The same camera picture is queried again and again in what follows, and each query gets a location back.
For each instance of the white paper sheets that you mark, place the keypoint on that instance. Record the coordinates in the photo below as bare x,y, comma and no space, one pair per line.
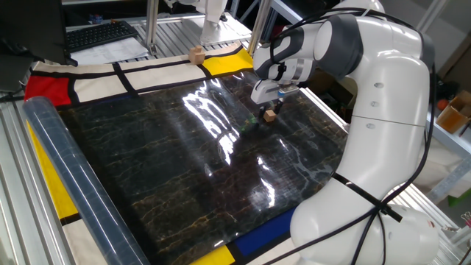
110,53

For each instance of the cardboard box with tools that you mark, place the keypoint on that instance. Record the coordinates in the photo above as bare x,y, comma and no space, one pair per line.
325,82

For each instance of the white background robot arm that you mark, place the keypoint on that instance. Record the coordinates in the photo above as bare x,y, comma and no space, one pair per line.
213,25

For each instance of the green plastic piece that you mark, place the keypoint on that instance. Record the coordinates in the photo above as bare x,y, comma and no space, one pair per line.
460,197

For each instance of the Mondrian pattern tablecloth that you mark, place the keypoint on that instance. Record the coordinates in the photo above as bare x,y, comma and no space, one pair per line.
99,86

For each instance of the black keyboard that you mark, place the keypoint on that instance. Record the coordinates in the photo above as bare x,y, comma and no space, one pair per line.
99,35

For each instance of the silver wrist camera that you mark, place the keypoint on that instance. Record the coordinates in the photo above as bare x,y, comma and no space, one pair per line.
289,90

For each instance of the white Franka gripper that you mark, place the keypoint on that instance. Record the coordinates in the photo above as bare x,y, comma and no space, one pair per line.
265,92

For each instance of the small wooden cube block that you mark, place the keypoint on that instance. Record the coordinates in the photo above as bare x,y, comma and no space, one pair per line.
269,116

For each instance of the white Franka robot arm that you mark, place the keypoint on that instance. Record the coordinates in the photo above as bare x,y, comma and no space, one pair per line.
386,147

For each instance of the aluminium frame post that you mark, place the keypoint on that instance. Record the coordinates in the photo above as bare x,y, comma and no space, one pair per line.
151,25
259,25

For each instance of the open cardboard box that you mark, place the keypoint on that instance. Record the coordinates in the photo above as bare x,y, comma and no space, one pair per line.
454,114

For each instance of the small blue red object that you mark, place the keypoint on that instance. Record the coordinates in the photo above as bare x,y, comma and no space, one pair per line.
96,19

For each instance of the black monitor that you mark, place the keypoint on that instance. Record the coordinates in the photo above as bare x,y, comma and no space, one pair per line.
29,29

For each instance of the notched wooden block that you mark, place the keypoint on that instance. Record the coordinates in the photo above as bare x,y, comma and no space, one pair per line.
197,55

